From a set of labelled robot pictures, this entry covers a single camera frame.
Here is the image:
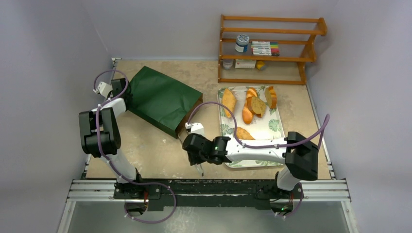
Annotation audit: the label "metal tongs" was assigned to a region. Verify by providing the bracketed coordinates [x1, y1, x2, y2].
[194, 164, 204, 177]

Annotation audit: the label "small oval bread roll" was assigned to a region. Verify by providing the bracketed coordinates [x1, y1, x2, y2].
[236, 127, 254, 140]

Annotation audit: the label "green paper bag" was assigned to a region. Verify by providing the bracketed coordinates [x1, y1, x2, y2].
[126, 66, 203, 138]

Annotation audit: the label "yellow fake bread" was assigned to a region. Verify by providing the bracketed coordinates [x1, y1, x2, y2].
[222, 88, 237, 113]

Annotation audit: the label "leaf pattern serving tray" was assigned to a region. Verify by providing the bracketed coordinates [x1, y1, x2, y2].
[217, 85, 285, 168]

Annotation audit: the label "fake baguette bread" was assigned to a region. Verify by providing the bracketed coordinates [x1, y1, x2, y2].
[242, 88, 258, 125]

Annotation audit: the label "brown speckled bread slice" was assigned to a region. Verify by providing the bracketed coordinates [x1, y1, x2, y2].
[246, 96, 266, 118]

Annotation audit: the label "orange fake bread slice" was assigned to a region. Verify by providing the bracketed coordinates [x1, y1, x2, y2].
[265, 86, 277, 109]

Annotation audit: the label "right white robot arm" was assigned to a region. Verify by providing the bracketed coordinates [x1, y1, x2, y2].
[182, 132, 319, 198]

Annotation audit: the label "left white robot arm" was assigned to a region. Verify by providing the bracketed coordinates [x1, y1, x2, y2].
[78, 78, 145, 199]

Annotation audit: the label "small grey jar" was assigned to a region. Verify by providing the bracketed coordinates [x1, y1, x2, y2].
[222, 59, 234, 70]

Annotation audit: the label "white small box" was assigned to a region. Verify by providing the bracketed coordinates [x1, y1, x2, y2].
[235, 59, 256, 69]

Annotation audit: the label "small yellow object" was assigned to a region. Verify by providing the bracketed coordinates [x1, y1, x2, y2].
[256, 61, 266, 70]

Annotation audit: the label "white jar blue lid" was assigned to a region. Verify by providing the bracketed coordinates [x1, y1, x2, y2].
[235, 34, 250, 53]

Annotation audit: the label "orange wooden shelf rack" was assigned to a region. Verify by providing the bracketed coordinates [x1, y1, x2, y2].
[218, 15, 327, 85]

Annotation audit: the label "coloured marker set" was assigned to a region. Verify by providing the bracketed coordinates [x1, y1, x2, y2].
[251, 41, 280, 57]

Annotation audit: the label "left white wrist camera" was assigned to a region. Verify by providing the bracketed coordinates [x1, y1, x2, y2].
[93, 82, 113, 99]

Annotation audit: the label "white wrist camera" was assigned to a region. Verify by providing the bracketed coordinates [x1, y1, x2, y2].
[185, 122, 205, 136]
[93, 82, 113, 99]

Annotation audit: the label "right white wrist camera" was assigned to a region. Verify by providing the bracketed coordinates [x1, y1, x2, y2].
[185, 122, 205, 136]

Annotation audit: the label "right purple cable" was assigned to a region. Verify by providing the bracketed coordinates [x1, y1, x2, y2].
[187, 101, 331, 219]

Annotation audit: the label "purple cable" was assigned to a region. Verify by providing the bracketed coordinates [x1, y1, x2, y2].
[93, 69, 177, 225]
[187, 101, 331, 219]

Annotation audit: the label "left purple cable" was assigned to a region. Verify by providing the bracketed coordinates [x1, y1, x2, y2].
[93, 69, 177, 225]

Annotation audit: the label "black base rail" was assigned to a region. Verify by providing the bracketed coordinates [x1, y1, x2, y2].
[114, 179, 303, 212]

